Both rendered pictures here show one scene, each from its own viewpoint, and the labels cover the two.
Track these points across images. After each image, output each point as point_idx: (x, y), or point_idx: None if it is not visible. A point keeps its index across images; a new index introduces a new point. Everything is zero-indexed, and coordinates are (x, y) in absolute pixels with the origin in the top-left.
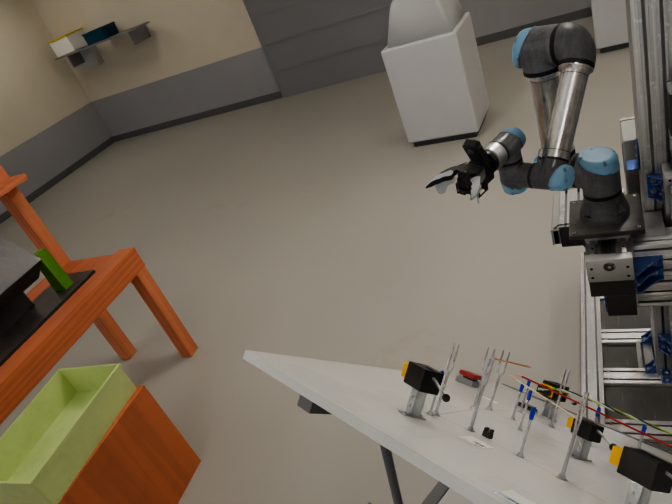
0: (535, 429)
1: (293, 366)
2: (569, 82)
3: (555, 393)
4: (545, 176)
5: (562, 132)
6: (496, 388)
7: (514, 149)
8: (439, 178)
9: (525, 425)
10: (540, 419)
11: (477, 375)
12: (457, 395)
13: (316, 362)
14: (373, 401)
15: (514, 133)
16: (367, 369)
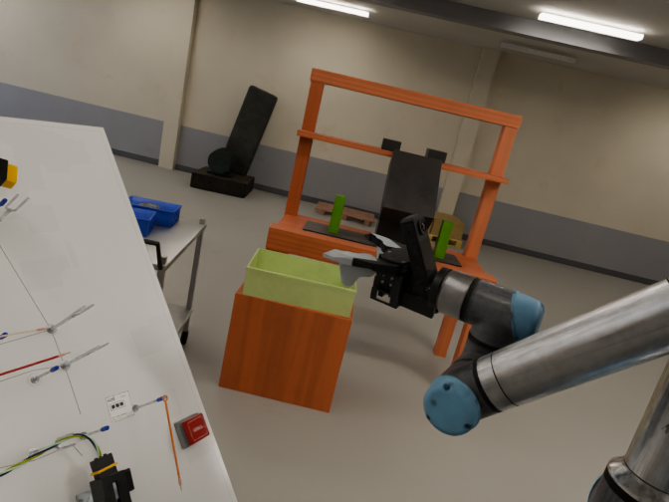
0: (2, 393)
1: (78, 148)
2: (638, 293)
3: (95, 480)
4: (442, 374)
5: (525, 347)
6: (77, 358)
7: (484, 316)
8: (377, 238)
9: (15, 385)
10: (67, 463)
11: (188, 430)
12: (106, 348)
13: (115, 191)
14: None
15: (516, 302)
16: (136, 256)
